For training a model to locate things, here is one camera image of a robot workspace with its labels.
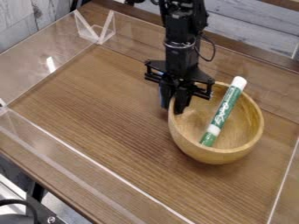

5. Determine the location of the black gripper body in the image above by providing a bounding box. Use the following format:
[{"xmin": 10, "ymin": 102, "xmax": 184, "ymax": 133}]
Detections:
[{"xmin": 144, "ymin": 40, "xmax": 214, "ymax": 100}]

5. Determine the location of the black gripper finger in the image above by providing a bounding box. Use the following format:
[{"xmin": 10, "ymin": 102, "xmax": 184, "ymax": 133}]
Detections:
[
  {"xmin": 160, "ymin": 83, "xmax": 174, "ymax": 109},
  {"xmin": 173, "ymin": 87, "xmax": 192, "ymax": 115}
]

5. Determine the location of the brown wooden bowl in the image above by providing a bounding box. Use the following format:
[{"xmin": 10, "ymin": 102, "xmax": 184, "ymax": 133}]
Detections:
[{"xmin": 168, "ymin": 77, "xmax": 264, "ymax": 165}]

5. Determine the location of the blue rectangular block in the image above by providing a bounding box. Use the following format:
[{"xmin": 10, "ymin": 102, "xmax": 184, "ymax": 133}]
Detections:
[{"xmin": 158, "ymin": 84, "xmax": 164, "ymax": 108}]

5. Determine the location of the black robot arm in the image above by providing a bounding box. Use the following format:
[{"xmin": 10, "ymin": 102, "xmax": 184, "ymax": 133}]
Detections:
[{"xmin": 144, "ymin": 0, "xmax": 214, "ymax": 115}]

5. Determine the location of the green white Expo marker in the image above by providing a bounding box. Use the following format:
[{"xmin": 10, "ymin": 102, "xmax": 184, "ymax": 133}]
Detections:
[{"xmin": 200, "ymin": 76, "xmax": 248, "ymax": 147}]

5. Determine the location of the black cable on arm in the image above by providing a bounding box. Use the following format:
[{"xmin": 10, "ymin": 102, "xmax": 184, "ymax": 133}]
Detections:
[{"xmin": 196, "ymin": 33, "xmax": 217, "ymax": 63}]

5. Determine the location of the clear acrylic corner bracket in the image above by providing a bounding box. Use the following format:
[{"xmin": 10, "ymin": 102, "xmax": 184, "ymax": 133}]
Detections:
[{"xmin": 73, "ymin": 10, "xmax": 116, "ymax": 45}]

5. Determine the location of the black metal table frame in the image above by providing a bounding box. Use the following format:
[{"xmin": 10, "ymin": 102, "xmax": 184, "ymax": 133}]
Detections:
[{"xmin": 0, "ymin": 156, "xmax": 66, "ymax": 224}]

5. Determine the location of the black cable bottom left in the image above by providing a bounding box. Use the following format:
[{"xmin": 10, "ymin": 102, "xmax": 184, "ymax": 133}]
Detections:
[{"xmin": 0, "ymin": 197, "xmax": 42, "ymax": 224}]

